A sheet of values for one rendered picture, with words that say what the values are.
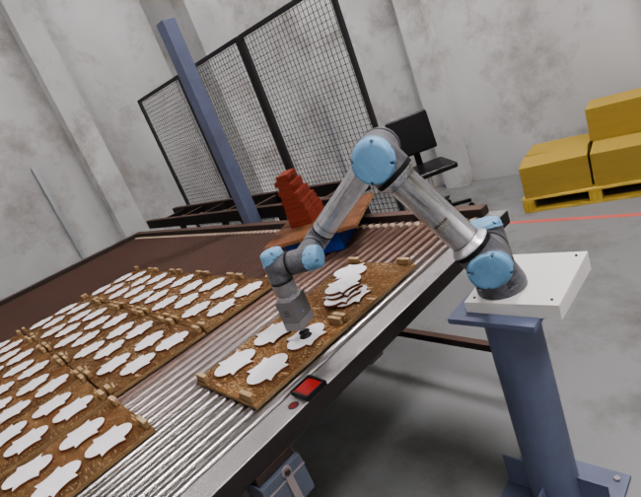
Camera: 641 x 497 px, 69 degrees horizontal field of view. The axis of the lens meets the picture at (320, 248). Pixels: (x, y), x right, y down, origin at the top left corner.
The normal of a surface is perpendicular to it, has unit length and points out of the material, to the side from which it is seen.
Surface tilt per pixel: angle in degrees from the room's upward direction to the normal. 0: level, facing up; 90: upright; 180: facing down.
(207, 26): 90
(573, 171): 90
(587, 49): 90
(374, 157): 85
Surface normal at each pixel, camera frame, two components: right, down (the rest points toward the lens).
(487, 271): -0.15, 0.52
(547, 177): -0.45, 0.44
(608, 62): -0.64, 0.47
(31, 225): 0.69, -0.02
